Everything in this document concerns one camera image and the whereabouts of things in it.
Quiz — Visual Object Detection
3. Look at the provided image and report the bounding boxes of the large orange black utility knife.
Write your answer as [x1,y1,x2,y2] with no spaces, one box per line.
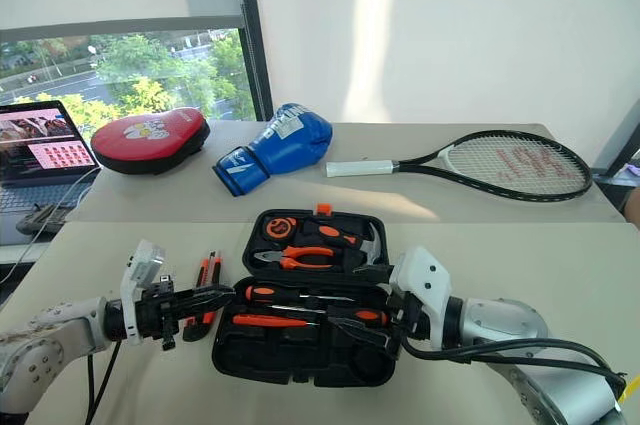
[182,255,212,343]

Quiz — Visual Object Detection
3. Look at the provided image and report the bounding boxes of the black tennis racket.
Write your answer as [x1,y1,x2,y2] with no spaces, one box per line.
[325,130,594,204]

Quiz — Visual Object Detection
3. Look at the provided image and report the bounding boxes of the red boxing focus pad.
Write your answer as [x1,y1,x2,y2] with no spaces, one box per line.
[90,106,211,177]

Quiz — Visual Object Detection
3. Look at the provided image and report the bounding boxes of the orange black tape measure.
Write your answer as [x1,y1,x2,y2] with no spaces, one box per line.
[263,217,299,242]

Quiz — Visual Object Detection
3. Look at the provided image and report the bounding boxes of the open laptop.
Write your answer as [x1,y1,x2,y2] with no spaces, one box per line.
[0,99,102,246]

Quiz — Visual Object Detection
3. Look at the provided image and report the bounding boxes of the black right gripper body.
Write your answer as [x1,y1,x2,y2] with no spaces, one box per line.
[383,291,427,360]

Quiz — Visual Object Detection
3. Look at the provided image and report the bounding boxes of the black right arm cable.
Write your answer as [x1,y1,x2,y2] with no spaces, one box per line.
[399,334,629,387]

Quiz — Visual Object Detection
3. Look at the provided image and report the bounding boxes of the blue boxing glove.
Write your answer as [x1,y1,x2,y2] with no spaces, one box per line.
[212,103,334,198]

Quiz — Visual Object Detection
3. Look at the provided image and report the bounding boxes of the orange handled pliers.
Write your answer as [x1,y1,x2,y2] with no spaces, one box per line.
[253,246,335,272]

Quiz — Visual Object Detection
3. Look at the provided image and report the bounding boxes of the white laptop cable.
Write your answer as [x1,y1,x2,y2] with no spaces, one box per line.
[0,167,102,287]

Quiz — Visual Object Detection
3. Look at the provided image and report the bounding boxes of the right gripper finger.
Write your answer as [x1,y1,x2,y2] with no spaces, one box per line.
[351,265,397,283]
[326,317,401,361]

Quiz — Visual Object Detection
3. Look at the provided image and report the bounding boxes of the black game controller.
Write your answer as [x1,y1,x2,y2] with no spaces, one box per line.
[15,203,69,237]

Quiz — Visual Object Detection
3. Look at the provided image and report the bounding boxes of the bystander person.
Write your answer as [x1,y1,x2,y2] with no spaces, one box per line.
[622,188,640,224]

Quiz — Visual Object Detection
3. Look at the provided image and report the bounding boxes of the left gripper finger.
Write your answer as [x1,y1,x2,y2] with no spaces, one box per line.
[174,285,236,304]
[176,294,237,319]

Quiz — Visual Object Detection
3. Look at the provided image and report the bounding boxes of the small orange black utility knife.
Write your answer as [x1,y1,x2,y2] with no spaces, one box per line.
[202,251,225,327]

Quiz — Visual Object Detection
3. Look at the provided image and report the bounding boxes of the yellow wire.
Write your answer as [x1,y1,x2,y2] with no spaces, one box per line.
[621,378,640,407]

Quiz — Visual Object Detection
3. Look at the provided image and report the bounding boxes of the black tool case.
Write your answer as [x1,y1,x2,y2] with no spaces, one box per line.
[211,203,402,389]

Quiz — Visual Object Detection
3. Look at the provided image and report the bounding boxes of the orange black handled tool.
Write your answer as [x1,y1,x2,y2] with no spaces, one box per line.
[299,222,359,249]

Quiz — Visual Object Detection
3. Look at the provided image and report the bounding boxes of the steel claw hammer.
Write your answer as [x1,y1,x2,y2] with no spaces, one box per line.
[349,222,387,276]

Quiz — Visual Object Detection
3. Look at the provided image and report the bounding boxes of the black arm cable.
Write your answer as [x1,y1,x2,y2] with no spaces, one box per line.
[83,339,124,425]
[399,334,629,387]

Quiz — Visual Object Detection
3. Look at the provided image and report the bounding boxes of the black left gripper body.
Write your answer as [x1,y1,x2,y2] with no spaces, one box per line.
[134,277,182,352]

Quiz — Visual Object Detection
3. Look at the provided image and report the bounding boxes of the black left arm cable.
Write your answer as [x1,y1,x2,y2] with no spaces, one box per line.
[83,339,124,425]

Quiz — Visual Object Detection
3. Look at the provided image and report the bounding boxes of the dark window frame post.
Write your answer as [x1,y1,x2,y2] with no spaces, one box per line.
[231,0,276,122]

